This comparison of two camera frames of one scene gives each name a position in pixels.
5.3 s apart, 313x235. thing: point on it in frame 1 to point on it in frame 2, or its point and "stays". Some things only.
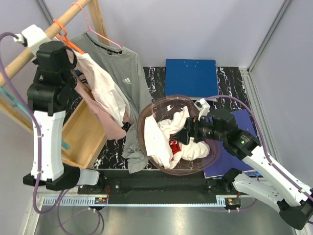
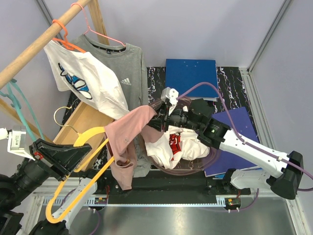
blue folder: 195,79 stays
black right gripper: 191,127 to 163,117
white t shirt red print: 165,151 stays
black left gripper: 72,65 to 59,157
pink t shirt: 109,127 to 123,135
